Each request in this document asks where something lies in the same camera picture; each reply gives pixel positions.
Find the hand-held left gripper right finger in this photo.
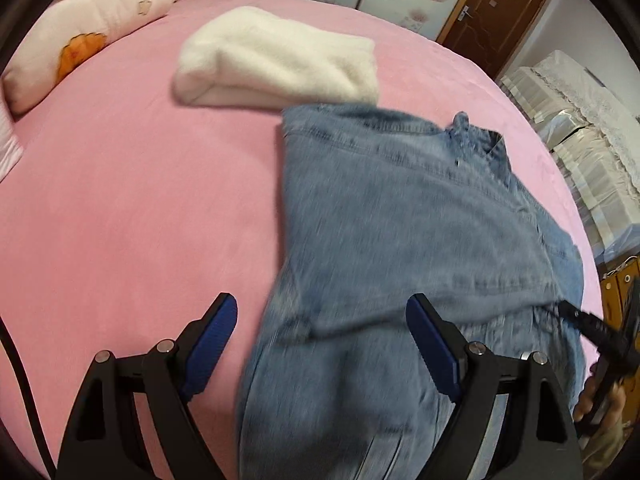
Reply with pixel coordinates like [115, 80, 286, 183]
[406, 293, 586, 480]

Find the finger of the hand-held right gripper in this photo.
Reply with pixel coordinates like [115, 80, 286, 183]
[557, 300, 627, 357]

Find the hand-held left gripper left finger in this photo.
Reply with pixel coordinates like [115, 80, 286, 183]
[55, 292, 239, 480]

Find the blue denim jacket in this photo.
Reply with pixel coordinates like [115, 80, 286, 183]
[235, 102, 588, 480]

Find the person's right forearm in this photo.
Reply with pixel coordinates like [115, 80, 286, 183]
[580, 422, 640, 480]

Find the person's right hand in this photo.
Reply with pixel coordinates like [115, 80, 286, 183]
[572, 367, 628, 428]

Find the wooden drawer cabinet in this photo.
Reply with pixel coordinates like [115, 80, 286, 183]
[597, 255, 640, 356]

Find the lace covered furniture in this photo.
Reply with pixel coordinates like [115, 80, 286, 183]
[495, 49, 640, 261]

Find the pink bed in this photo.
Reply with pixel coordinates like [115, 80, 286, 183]
[0, 0, 601, 480]

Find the pink pillow with bag print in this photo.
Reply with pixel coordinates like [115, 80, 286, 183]
[0, 95, 26, 183]

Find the white folded fleece garment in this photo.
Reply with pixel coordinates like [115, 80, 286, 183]
[173, 6, 381, 111]

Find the brown wooden door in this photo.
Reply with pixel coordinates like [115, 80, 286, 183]
[435, 0, 553, 78]

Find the pink folded quilt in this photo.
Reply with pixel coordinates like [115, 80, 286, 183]
[0, 0, 176, 115]

